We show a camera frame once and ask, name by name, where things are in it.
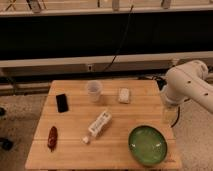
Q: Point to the black rectangular phone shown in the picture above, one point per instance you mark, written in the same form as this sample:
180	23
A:
62	104

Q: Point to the clear plastic cup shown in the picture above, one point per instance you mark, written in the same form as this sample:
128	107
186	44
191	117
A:
94	89

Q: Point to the white wall socket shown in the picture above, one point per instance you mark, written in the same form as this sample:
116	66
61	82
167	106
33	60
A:
90	68

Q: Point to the green ceramic bowl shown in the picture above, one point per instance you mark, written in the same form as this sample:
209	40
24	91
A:
147	145

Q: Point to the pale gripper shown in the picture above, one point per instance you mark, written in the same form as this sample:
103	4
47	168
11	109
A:
169	115

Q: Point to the white plastic bottle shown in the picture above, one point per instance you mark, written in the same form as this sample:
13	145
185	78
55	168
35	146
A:
97	126

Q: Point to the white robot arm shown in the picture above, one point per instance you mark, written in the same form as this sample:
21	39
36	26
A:
187	81

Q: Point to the wooden table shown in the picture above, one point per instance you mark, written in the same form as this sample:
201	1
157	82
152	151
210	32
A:
110	149

